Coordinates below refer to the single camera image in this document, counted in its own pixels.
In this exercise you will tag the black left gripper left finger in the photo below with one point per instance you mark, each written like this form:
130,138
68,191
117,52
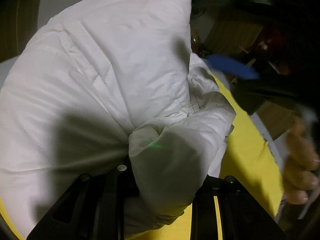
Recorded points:
91,208

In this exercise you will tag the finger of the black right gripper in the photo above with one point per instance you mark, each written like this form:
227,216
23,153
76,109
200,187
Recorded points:
230,66

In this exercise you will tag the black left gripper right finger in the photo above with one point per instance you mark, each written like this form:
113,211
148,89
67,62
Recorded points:
224,209

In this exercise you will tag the white puffy down jacket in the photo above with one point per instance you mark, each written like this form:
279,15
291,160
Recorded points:
101,81

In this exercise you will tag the bare right hand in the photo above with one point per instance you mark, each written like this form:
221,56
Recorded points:
302,160

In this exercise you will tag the yellow bed sheet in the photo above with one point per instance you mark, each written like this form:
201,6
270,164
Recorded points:
251,157

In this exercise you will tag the round dark fan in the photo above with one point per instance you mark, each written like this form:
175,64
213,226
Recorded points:
198,8

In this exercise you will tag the white mattress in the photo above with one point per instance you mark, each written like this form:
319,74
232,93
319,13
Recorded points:
267,138

